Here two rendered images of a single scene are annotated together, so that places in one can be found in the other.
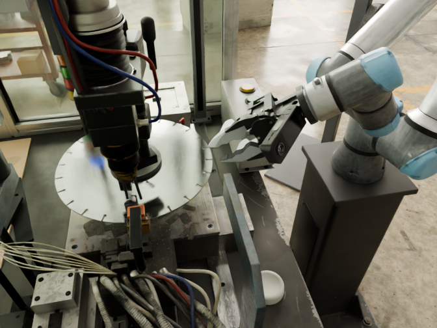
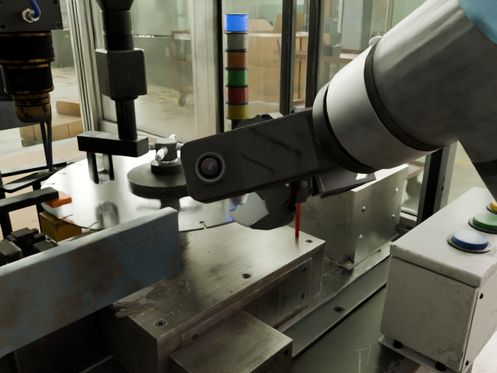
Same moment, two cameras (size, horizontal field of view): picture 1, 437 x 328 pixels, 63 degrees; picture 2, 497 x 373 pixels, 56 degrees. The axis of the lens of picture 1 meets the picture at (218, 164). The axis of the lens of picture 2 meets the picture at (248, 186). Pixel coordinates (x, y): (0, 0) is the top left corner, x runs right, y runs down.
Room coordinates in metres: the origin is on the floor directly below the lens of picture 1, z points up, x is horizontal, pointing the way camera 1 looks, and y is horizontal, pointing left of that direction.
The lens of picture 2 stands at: (0.33, -0.38, 1.17)
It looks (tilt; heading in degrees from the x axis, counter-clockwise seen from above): 21 degrees down; 55
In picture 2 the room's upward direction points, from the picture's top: straight up
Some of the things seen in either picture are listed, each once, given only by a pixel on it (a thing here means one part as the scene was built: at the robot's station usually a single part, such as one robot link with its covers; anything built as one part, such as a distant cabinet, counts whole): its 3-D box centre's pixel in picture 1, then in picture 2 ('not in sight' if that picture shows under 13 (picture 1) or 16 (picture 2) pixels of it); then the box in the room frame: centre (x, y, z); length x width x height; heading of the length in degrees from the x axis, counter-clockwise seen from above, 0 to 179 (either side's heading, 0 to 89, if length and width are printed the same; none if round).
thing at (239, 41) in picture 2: not in sight; (236, 41); (0.82, 0.37, 1.11); 0.05 x 0.04 x 0.03; 101
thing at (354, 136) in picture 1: (374, 120); not in sight; (0.79, -0.42, 0.91); 0.13 x 0.12 x 0.14; 27
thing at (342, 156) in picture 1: (361, 152); not in sight; (0.79, -0.41, 0.80); 0.15 x 0.15 x 0.10
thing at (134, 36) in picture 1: (131, 84); (115, 4); (0.51, 0.14, 1.17); 0.06 x 0.05 x 0.20; 2
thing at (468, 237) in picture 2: not in sight; (468, 243); (0.84, -0.12, 0.90); 0.04 x 0.04 x 0.02
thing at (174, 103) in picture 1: (159, 120); (336, 204); (0.92, 0.18, 0.82); 0.18 x 0.18 x 0.15; 11
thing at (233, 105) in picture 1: (246, 122); (467, 269); (0.91, -0.09, 0.82); 0.28 x 0.11 x 0.15; 11
